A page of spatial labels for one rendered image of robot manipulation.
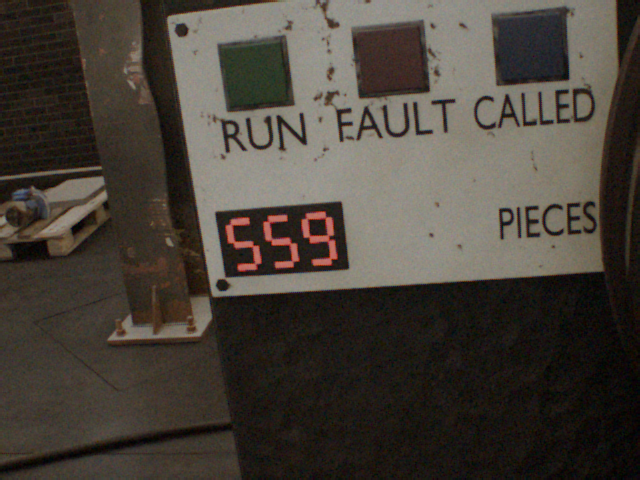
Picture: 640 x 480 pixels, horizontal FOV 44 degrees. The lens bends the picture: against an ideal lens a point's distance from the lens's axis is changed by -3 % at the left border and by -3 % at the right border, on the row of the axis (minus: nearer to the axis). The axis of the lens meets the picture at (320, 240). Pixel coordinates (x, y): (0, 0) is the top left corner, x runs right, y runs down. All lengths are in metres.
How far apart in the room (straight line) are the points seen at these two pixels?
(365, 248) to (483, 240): 0.07
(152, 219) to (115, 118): 0.41
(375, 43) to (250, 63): 0.07
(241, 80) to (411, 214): 0.13
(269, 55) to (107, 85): 2.67
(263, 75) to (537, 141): 0.16
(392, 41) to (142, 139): 2.68
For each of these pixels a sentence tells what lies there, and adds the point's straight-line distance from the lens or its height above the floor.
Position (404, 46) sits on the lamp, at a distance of 0.47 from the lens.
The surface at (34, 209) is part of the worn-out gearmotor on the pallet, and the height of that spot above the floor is 0.23.
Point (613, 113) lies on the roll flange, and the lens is 0.42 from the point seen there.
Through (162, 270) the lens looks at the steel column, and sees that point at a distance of 3.25.
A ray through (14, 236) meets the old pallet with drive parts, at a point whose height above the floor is 0.12.
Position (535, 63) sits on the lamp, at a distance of 0.48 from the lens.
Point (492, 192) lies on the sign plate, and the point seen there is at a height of 1.12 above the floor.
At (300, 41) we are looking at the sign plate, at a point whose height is 1.22.
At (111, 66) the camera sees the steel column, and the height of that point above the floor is 1.07.
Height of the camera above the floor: 1.24
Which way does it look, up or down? 17 degrees down
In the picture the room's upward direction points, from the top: 7 degrees counter-clockwise
